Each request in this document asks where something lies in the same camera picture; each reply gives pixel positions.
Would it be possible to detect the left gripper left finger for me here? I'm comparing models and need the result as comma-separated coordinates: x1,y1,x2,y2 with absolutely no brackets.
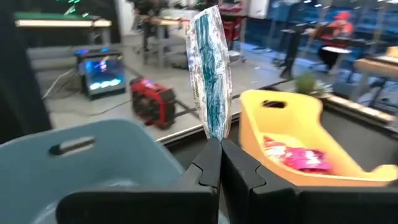
55,138,222,224

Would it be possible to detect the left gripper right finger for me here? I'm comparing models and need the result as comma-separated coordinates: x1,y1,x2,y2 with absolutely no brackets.
221,139,398,224

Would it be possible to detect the purple candy packet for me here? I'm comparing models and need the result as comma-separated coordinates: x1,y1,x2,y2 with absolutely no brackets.
281,147,335,173

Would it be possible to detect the red candy packet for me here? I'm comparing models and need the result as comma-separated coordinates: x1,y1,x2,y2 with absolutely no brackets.
262,136,292,162

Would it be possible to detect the yellow plastic bin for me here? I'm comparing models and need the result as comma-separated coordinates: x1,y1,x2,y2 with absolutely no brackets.
238,89,398,188

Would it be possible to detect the blue twisted candy stick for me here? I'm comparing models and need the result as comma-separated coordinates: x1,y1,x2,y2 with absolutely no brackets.
185,5,233,142

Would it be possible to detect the blue plastic bin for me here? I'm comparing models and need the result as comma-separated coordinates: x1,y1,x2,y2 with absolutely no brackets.
0,118,187,224

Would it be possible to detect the red and black toolbox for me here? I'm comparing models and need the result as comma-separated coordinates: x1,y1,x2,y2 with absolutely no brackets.
129,77,177,130

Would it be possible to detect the small potted succulent plant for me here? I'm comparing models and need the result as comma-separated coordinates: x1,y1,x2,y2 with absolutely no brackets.
294,72,334,98

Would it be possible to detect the black box with lit screen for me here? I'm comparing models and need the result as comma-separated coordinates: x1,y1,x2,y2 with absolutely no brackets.
75,49,127,101

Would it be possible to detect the black stand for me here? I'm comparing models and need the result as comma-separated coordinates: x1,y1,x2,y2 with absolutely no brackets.
273,23,308,80

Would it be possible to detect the person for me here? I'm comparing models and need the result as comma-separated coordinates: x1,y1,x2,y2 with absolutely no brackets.
309,10,356,74

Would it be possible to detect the black divider panel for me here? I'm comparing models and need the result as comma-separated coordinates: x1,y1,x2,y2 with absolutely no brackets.
0,0,53,144

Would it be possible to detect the wooden table with green top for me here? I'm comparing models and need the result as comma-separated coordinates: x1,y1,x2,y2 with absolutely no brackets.
14,11,113,46

